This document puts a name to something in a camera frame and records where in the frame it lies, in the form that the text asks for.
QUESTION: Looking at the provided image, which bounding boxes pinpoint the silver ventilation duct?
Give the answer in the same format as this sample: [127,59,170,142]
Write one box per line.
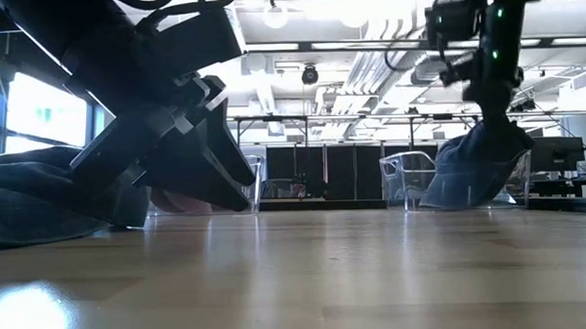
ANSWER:
[408,50,467,86]

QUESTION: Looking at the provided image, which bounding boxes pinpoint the large window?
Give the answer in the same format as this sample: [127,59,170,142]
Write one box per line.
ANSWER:
[0,67,108,161]

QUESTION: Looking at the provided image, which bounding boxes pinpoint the overhead light bar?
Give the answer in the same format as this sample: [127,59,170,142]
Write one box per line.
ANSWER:
[244,29,586,59]

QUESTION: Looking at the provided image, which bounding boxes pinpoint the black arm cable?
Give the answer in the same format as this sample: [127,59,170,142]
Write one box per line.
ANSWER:
[110,0,243,25]
[383,27,421,73]

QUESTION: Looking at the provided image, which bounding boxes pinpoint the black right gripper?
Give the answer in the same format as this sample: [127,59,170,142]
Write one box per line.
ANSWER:
[437,42,528,145]

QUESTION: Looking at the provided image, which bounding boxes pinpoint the clear plastic bin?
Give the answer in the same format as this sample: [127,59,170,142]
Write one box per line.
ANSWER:
[379,145,534,214]
[146,153,268,220]

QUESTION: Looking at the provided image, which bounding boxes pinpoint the black round ceiling camera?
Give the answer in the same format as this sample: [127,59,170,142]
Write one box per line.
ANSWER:
[300,64,320,86]

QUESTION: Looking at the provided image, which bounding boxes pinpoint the dark grey-green hat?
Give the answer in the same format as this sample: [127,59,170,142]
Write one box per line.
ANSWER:
[0,143,153,250]

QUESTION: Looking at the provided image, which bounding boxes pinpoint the black background desk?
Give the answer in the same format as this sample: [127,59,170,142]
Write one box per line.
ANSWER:
[526,171,586,217]

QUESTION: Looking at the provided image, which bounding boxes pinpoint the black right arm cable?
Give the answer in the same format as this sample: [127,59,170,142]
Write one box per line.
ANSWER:
[383,27,421,73]

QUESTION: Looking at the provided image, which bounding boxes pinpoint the round white ceiling lamp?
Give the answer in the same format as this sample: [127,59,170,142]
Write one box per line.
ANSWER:
[261,3,289,29]

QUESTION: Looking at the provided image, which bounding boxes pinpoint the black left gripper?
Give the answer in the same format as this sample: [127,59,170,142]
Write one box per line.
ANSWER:
[66,71,259,219]

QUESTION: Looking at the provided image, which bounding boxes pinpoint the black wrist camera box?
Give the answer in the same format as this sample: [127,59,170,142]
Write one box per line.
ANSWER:
[423,0,489,48]
[143,7,248,78]

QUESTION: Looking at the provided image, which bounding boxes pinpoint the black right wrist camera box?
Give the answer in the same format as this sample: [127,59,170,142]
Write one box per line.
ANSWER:
[423,0,489,48]

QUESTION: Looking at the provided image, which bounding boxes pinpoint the light blue denim hat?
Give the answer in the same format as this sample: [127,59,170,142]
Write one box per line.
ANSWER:
[418,148,533,212]

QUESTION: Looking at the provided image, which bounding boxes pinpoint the white air conditioning unit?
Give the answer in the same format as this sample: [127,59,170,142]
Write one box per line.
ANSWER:
[557,68,586,112]

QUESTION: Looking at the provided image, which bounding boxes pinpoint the black computer monitor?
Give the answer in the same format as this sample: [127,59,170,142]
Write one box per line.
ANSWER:
[528,135,586,175]

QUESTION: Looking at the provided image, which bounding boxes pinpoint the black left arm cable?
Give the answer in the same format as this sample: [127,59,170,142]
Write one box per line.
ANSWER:
[110,0,243,25]

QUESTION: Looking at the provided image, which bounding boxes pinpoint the black partition panels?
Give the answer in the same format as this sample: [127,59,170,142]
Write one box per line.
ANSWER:
[265,139,441,204]

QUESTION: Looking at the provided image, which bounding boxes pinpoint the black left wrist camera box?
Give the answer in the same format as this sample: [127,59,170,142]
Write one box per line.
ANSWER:
[143,7,248,78]

